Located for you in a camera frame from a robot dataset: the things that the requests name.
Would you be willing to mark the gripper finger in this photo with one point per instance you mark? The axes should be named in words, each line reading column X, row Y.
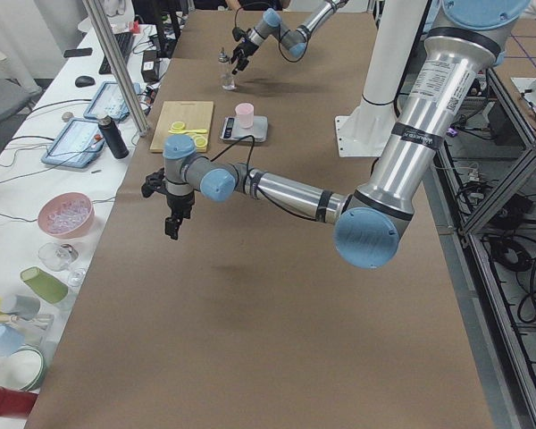
column 239, row 53
column 172, row 226
column 240, row 66

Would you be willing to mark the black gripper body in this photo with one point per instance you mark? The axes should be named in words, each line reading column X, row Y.
column 246, row 46
column 180, row 203

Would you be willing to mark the glass sauce bottle metal spout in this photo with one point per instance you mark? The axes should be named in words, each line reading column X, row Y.
column 226, row 76

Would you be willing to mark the pink plastic cup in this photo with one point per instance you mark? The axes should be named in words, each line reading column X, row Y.
column 245, row 114

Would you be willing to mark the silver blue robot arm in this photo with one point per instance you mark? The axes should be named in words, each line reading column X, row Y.
column 292, row 43
column 465, row 38

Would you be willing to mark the silver kitchen scale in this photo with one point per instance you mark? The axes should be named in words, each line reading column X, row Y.
column 231, row 130

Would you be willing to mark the green cup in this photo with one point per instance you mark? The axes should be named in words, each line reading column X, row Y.
column 44, row 285

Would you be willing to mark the grey cup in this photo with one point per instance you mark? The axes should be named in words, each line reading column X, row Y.
column 26, row 307

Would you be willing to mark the light blue cup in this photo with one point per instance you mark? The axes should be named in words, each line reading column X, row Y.
column 10, row 340

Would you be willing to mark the lemon slice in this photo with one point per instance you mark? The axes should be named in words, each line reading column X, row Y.
column 177, row 126
column 200, row 141

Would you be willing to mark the bamboo cutting board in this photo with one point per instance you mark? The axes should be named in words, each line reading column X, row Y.
column 196, row 115

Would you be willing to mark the yellow plastic knife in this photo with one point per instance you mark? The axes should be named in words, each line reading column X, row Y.
column 195, row 131

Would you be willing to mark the black water bottle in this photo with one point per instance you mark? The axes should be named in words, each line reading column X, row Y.
column 112, row 136

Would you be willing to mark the pink bowl with ice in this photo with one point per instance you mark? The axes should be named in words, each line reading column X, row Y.
column 67, row 216

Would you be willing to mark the wine glass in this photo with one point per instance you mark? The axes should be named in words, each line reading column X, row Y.
column 61, row 257

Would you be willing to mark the teach pendant near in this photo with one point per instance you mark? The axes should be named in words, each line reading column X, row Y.
column 78, row 144

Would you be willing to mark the teach pendant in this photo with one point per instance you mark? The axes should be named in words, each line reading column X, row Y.
column 108, row 100
column 78, row 144

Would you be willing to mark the teach pendant far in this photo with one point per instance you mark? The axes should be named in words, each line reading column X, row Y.
column 108, row 100

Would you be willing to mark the black phone on desk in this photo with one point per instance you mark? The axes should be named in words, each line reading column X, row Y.
column 77, row 52

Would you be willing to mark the black computer mouse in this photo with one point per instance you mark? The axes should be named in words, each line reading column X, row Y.
column 84, row 81

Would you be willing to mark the white green rim bowl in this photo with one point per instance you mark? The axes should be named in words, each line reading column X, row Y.
column 24, row 370

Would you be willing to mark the red cylinder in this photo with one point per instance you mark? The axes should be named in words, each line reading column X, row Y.
column 16, row 404

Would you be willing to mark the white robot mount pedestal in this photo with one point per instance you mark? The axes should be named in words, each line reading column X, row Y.
column 366, row 131

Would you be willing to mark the aluminium frame post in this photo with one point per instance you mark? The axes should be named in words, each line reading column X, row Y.
column 110, row 48

